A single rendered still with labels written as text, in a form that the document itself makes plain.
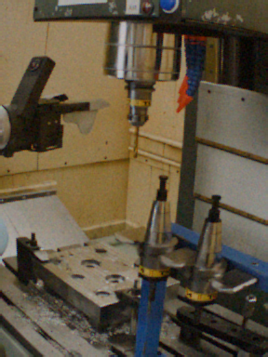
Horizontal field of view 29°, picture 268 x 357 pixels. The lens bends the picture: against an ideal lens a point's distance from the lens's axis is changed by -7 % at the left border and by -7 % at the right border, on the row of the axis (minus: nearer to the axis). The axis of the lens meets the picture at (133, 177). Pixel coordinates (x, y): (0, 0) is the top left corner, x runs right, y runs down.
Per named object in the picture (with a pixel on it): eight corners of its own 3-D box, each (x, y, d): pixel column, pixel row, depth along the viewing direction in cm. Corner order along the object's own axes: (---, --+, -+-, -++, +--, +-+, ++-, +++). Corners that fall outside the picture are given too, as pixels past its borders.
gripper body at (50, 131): (37, 139, 95) (-13, 152, 86) (39, 93, 93) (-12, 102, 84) (66, 147, 91) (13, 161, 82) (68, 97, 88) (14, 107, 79)
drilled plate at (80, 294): (100, 323, 110) (100, 306, 109) (33, 273, 131) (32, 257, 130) (177, 298, 125) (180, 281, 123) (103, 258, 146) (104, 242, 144)
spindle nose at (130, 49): (194, 82, 109) (197, 29, 106) (147, 83, 97) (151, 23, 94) (134, 72, 119) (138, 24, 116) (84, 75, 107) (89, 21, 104)
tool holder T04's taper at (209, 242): (226, 262, 78) (234, 220, 76) (209, 271, 75) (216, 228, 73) (204, 254, 81) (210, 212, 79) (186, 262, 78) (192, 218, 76)
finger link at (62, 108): (82, 109, 93) (35, 112, 89) (83, 99, 92) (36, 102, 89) (92, 113, 89) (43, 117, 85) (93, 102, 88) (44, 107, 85)
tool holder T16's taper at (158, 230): (177, 240, 86) (181, 200, 84) (158, 247, 83) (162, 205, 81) (156, 232, 89) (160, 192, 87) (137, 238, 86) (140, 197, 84)
